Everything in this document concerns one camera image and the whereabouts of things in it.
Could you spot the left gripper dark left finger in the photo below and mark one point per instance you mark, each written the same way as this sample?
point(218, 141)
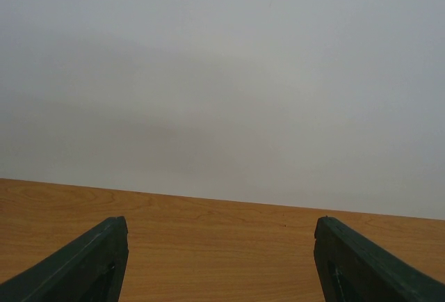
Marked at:
point(89, 268)

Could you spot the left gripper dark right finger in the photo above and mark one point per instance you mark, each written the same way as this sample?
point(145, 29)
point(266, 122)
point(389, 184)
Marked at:
point(352, 268)

